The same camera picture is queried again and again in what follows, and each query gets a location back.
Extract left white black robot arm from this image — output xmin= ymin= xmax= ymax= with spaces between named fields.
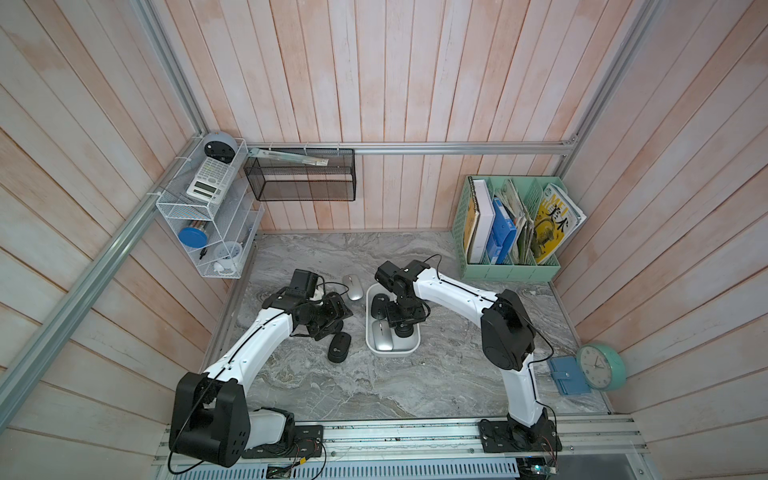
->
xmin=168 ymin=269 xmax=352 ymax=467

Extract yellow magazine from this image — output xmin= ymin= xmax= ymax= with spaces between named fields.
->
xmin=531 ymin=183 xmax=587 ymax=265

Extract papers in organizer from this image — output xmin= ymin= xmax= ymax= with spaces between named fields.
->
xmin=496 ymin=179 xmax=532 ymax=264

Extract green round clock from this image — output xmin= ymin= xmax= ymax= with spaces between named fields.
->
xmin=576 ymin=343 xmax=627 ymax=391

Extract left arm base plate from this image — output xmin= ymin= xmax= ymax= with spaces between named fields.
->
xmin=242 ymin=425 xmax=324 ymax=459

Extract white wire shelf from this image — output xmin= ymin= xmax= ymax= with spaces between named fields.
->
xmin=156 ymin=135 xmax=264 ymax=279

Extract silver mouse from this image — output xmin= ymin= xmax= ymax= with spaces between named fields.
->
xmin=342 ymin=274 xmax=364 ymax=301
xmin=371 ymin=320 xmax=394 ymax=352

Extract white round speaker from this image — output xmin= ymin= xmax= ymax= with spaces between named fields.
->
xmin=203 ymin=132 xmax=238 ymax=164

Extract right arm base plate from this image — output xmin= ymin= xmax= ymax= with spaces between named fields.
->
xmin=477 ymin=415 xmax=562 ymax=453

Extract black mouse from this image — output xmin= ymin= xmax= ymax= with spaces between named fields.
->
xmin=329 ymin=321 xmax=344 ymax=334
xmin=370 ymin=293 xmax=390 ymax=321
xmin=395 ymin=324 xmax=414 ymax=338
xmin=327 ymin=332 xmax=351 ymax=364

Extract black mesh basket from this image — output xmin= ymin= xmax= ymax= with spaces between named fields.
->
xmin=244 ymin=147 xmax=357 ymax=202

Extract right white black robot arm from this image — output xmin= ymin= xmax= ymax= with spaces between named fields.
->
xmin=367 ymin=260 xmax=545 ymax=429

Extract blue folder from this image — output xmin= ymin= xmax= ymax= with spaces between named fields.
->
xmin=486 ymin=197 xmax=517 ymax=265

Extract blue wallet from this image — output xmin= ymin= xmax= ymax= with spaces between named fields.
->
xmin=547 ymin=356 xmax=592 ymax=396

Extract green file organizer box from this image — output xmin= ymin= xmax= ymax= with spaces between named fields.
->
xmin=451 ymin=175 xmax=567 ymax=283

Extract ruler on basket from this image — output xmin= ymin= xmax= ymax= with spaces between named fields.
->
xmin=248 ymin=148 xmax=329 ymax=167

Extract blue lid container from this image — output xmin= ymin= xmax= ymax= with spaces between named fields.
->
xmin=177 ymin=220 xmax=209 ymax=249

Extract white calculator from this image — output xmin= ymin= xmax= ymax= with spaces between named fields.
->
xmin=186 ymin=157 xmax=236 ymax=205

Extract white book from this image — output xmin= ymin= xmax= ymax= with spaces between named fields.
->
xmin=468 ymin=179 xmax=495 ymax=264

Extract white storage box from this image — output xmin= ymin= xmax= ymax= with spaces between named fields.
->
xmin=365 ymin=284 xmax=421 ymax=358

